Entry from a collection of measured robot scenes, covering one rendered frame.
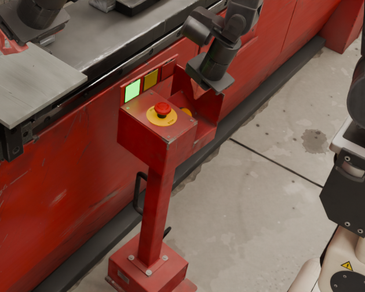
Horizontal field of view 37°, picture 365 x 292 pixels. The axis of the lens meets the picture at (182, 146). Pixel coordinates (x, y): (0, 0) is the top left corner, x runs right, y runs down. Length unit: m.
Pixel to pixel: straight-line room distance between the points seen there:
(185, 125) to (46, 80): 0.39
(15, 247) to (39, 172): 0.22
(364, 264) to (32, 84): 0.68
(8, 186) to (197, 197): 1.04
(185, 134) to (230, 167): 1.04
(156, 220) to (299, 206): 0.82
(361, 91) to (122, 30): 0.81
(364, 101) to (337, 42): 2.46
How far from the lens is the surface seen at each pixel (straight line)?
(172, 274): 1.77
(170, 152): 1.23
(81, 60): 1.24
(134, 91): 1.27
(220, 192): 2.16
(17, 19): 0.86
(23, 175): 1.25
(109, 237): 1.92
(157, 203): 1.50
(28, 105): 0.94
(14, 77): 0.99
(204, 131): 1.35
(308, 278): 1.68
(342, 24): 3.07
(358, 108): 0.67
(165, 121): 1.24
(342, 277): 1.12
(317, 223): 2.19
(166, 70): 1.34
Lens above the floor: 1.61
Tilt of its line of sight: 44 degrees down
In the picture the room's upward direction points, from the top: 11 degrees clockwise
